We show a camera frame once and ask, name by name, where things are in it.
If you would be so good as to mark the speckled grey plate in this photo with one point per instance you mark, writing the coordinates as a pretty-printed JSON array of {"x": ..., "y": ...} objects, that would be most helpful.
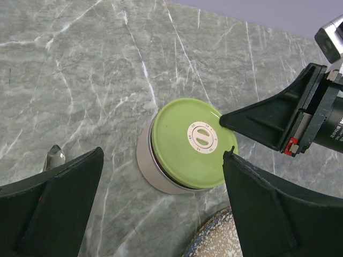
[{"x": 217, "y": 237}]

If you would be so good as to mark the beige round lunch box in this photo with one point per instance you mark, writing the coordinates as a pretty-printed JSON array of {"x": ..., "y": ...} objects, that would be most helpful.
[{"x": 151, "y": 169}]

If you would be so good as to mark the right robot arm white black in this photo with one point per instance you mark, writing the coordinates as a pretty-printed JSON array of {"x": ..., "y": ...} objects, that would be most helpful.
[{"x": 308, "y": 111}]

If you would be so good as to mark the stainless steel tongs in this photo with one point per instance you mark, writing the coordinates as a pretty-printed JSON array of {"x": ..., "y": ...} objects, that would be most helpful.
[{"x": 54, "y": 158}]

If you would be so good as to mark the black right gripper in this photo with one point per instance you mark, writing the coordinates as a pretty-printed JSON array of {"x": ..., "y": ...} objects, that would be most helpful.
[{"x": 308, "y": 111}]

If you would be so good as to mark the green round lid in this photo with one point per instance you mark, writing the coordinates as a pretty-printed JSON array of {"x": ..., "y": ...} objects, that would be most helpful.
[{"x": 188, "y": 143}]

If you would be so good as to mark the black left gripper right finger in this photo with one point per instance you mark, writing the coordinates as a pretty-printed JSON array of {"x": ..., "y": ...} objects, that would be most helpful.
[{"x": 275, "y": 217}]

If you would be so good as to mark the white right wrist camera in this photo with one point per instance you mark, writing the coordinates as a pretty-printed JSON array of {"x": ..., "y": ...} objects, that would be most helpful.
[{"x": 329, "y": 39}]

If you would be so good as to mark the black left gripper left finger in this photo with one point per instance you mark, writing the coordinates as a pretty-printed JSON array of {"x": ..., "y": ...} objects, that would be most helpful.
[{"x": 47, "y": 214}]

